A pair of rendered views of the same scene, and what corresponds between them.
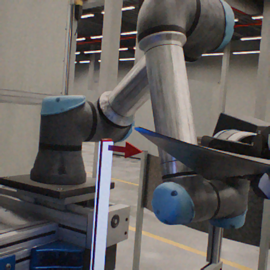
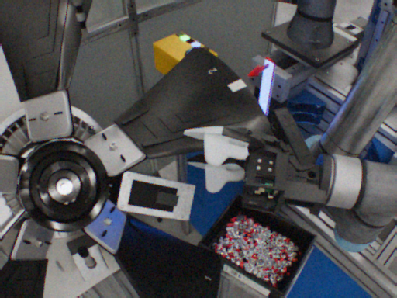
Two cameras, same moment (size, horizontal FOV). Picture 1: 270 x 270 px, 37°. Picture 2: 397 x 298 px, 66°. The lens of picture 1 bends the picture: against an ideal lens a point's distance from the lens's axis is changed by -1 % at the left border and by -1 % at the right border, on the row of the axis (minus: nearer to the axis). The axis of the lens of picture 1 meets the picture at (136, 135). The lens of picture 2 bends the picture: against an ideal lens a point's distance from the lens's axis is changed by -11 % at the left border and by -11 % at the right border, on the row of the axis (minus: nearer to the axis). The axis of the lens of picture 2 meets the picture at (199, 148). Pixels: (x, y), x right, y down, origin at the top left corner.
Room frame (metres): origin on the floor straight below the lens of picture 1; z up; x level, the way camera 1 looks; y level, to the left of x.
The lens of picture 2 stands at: (0.63, -0.53, 1.56)
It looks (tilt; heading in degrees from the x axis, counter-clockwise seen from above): 49 degrees down; 108
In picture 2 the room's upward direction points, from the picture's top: straight up
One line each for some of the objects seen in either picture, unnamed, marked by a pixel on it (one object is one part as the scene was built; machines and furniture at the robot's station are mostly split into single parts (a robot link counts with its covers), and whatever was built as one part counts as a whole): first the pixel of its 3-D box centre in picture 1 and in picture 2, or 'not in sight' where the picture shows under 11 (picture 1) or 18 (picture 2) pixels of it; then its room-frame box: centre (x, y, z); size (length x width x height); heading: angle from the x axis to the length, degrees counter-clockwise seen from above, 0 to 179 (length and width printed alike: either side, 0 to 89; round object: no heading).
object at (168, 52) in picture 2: not in sight; (184, 63); (0.34, 0.21, 1.02); 0.16 x 0.10 x 0.11; 148
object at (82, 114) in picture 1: (64, 118); not in sight; (1.09, 0.20, 1.20); 0.13 x 0.12 x 0.14; 129
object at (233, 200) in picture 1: (223, 198); (356, 214); (0.80, -0.18, 1.08); 0.11 x 0.08 x 0.11; 129
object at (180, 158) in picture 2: not in sight; (184, 187); (0.31, 0.23, 0.39); 0.04 x 0.04 x 0.78; 58
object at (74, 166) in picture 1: (59, 161); not in sight; (1.09, 0.20, 1.09); 0.15 x 0.15 x 0.10
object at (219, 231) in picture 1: (216, 225); not in sight; (1.04, -0.23, 0.96); 0.03 x 0.03 x 0.20; 58
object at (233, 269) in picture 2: not in sight; (257, 247); (0.65, -0.17, 0.85); 0.22 x 0.17 x 0.07; 163
